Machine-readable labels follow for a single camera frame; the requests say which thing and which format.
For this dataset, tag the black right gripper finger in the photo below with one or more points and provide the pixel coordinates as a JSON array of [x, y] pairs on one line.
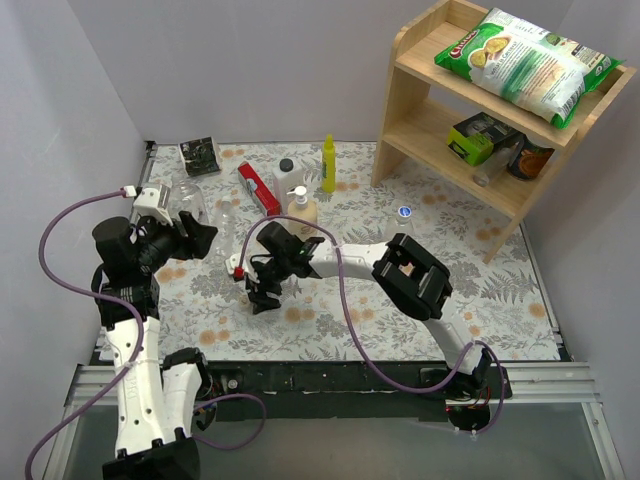
[[270, 296], [259, 299]]

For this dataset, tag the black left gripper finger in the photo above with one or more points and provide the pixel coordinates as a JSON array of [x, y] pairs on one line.
[[196, 238], [148, 222]]

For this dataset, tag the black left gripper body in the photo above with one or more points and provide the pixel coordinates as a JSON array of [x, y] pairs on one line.
[[183, 237]]

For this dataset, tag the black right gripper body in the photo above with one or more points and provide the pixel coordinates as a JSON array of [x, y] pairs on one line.
[[262, 282]]

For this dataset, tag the clear plastic bottle large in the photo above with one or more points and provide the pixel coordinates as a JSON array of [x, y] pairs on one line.
[[399, 225]]

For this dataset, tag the blue bottle cap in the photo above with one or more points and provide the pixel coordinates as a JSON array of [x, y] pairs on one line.
[[404, 211]]

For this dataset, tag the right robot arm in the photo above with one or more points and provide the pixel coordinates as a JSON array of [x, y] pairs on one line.
[[415, 281]]

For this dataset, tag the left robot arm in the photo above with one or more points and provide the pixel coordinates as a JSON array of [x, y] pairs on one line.
[[155, 396]]

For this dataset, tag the beige pump lotion bottle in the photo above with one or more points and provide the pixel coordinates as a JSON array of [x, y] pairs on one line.
[[303, 212]]

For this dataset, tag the white bottle black cap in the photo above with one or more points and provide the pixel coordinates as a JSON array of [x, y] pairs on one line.
[[286, 176]]

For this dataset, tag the yellow-green tube bottle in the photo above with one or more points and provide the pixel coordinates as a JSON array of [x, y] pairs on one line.
[[329, 164]]

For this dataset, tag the clear small bottle on shelf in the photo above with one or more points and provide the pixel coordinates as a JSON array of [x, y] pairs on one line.
[[494, 165]]

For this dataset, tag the red toothpaste box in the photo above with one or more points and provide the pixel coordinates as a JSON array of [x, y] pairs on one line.
[[262, 196]]

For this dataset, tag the black patterned box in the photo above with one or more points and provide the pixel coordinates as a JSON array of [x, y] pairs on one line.
[[199, 157]]

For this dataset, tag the green black box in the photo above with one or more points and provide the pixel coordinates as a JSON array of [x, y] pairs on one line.
[[474, 139]]

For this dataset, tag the wooden shelf unit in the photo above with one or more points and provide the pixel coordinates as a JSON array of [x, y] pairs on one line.
[[415, 126]]

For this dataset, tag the tin can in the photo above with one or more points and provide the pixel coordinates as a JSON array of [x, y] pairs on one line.
[[529, 160]]

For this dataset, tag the green chips bag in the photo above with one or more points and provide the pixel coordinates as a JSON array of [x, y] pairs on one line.
[[526, 65]]

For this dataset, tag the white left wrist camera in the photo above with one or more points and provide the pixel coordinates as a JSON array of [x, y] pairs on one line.
[[152, 201]]

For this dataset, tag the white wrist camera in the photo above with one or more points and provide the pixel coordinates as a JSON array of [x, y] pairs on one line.
[[240, 269], [152, 201]]

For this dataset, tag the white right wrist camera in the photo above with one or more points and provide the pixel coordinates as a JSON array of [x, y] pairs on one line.
[[240, 269]]

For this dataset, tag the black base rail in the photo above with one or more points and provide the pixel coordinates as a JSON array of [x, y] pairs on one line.
[[321, 390]]

